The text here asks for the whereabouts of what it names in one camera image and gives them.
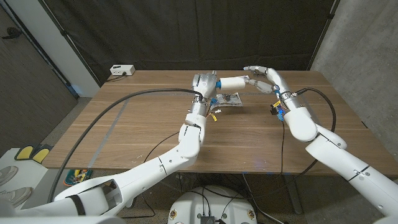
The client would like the printed plastic package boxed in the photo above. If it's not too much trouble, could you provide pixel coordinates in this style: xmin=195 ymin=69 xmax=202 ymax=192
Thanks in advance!
xmin=211 ymin=92 xmax=244 ymax=108

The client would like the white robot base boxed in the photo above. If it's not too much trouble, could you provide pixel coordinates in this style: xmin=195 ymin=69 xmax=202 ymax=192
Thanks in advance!
xmin=167 ymin=185 xmax=258 ymax=224

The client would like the grey sneaker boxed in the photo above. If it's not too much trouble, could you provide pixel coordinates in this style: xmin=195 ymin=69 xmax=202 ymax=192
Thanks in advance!
xmin=0 ymin=166 xmax=19 ymax=186
xmin=0 ymin=186 xmax=33 ymax=209

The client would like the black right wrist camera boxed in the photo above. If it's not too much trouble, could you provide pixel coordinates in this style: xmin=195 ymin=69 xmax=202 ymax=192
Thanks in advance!
xmin=269 ymin=104 xmax=285 ymax=122

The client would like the black power cord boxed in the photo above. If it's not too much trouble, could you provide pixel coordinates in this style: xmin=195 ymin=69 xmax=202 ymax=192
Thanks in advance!
xmin=105 ymin=72 xmax=129 ymax=83

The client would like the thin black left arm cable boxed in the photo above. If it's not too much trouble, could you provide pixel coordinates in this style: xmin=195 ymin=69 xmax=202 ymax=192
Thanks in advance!
xmin=118 ymin=130 xmax=182 ymax=219

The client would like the lint roller with blue handle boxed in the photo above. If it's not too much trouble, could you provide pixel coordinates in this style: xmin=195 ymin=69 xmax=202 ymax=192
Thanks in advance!
xmin=215 ymin=75 xmax=250 ymax=92

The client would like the white floor platform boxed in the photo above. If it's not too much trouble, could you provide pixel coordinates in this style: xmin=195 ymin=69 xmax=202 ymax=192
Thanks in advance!
xmin=0 ymin=147 xmax=75 ymax=211

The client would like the white power strip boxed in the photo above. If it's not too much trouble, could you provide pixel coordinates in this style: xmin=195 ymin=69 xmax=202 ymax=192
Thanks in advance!
xmin=110 ymin=64 xmax=136 ymax=77

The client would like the black backdrop stand pole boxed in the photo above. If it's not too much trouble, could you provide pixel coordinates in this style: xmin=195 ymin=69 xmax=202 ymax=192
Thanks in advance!
xmin=306 ymin=0 xmax=341 ymax=72
xmin=37 ymin=0 xmax=103 ymax=87

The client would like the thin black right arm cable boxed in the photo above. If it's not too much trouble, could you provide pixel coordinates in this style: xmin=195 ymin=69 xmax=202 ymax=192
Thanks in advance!
xmin=279 ymin=120 xmax=286 ymax=175

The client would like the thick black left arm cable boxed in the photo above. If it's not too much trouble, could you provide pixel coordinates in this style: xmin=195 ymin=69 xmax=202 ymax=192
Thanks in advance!
xmin=46 ymin=88 xmax=205 ymax=205

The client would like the black door handle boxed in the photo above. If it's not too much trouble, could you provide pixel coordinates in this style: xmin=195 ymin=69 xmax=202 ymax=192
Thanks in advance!
xmin=1 ymin=27 xmax=23 ymax=40

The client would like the colourful green orange shoe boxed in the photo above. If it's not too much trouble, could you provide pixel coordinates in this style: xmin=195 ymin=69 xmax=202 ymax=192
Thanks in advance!
xmin=63 ymin=169 xmax=93 ymax=187

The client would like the white robot torso edge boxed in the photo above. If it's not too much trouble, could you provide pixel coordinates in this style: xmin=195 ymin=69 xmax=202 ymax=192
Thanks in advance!
xmin=0 ymin=215 xmax=127 ymax=224

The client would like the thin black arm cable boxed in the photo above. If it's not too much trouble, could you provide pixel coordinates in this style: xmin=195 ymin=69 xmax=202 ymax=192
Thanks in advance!
xmin=118 ymin=130 xmax=182 ymax=219
xmin=279 ymin=120 xmax=286 ymax=175

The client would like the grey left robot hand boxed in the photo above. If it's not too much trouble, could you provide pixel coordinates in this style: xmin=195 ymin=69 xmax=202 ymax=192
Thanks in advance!
xmin=191 ymin=70 xmax=222 ymax=101

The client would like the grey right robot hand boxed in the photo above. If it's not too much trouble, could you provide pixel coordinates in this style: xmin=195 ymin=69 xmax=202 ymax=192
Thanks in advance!
xmin=243 ymin=65 xmax=292 ymax=98

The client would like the black fabric backdrop curtain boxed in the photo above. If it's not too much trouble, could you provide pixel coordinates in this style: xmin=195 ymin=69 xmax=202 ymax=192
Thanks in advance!
xmin=40 ymin=0 xmax=338 ymax=87

